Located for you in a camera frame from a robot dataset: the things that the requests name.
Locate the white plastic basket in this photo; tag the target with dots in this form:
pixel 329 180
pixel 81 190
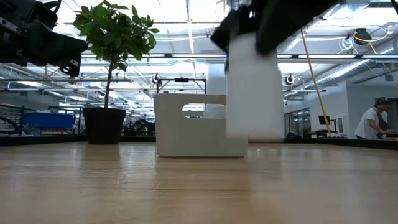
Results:
pixel 186 140

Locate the blue panel cart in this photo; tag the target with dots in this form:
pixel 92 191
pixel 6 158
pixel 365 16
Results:
pixel 46 120

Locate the black computer monitor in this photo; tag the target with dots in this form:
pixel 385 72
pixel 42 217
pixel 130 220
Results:
pixel 324 120

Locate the yellow pole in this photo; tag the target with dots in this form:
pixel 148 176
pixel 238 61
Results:
pixel 315 84

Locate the white plastic pill bottle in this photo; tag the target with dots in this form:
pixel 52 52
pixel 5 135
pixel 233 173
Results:
pixel 252 93

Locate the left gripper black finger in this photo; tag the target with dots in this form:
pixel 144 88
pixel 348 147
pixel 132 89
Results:
pixel 73 67
pixel 53 46

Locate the green leafy potted tree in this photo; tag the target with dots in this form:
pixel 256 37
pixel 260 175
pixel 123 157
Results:
pixel 115 31

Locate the black plant pot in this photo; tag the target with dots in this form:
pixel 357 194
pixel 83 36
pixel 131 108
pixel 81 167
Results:
pixel 104 127

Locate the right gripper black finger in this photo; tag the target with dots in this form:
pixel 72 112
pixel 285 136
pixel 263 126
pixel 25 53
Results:
pixel 233 26
pixel 280 25

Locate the black background station frame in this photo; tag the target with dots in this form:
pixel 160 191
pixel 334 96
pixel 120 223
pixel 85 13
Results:
pixel 182 80

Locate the black table edge rail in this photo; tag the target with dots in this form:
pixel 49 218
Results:
pixel 46 140

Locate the small black hanging reel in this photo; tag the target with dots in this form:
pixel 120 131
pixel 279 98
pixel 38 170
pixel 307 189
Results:
pixel 156 79
pixel 289 79

